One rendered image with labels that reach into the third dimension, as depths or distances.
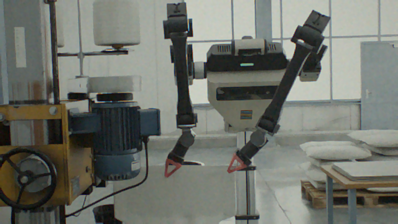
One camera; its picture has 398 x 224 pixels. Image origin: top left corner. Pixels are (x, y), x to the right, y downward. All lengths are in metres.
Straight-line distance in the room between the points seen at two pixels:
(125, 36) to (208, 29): 8.30
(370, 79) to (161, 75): 4.30
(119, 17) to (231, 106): 0.87
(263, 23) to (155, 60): 2.33
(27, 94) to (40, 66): 0.09
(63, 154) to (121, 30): 0.46
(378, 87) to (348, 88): 0.60
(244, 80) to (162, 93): 7.74
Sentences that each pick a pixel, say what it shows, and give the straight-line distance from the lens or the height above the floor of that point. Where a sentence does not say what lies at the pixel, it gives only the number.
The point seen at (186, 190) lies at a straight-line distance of 1.92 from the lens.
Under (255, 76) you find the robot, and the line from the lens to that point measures 2.24.
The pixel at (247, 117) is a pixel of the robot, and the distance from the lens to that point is 2.37.
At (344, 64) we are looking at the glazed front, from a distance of 10.30.
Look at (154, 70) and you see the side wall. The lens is 9.93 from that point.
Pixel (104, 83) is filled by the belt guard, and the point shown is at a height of 1.39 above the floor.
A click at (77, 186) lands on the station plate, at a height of 1.07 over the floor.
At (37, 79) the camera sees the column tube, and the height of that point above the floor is 1.41.
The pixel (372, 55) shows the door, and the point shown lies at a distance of 10.42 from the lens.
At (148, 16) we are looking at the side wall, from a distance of 10.02.
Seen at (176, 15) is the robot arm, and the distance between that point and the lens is 1.76.
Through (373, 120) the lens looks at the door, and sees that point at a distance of 10.46.
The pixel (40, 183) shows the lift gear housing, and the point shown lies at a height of 1.11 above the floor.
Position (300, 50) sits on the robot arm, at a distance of 1.79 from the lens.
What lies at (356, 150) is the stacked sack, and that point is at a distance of 5.30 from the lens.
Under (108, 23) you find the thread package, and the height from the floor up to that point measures 1.59.
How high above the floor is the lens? 1.39
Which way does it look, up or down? 4 degrees down
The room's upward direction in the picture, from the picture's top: 2 degrees counter-clockwise
